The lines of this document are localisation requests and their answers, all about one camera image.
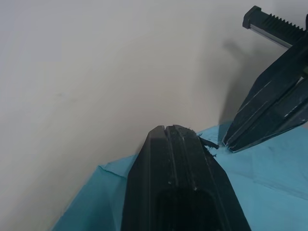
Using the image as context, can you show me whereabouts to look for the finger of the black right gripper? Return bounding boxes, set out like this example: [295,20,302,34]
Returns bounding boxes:
[228,77,308,153]
[222,30,308,146]

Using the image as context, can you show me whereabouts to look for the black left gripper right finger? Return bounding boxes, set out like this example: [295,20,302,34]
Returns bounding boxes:
[165,124,252,231]

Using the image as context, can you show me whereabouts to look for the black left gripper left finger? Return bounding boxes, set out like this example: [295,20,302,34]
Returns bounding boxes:
[120,124,186,231]

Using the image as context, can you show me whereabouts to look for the blue paper sheet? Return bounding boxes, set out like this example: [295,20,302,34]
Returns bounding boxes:
[51,121,308,231]

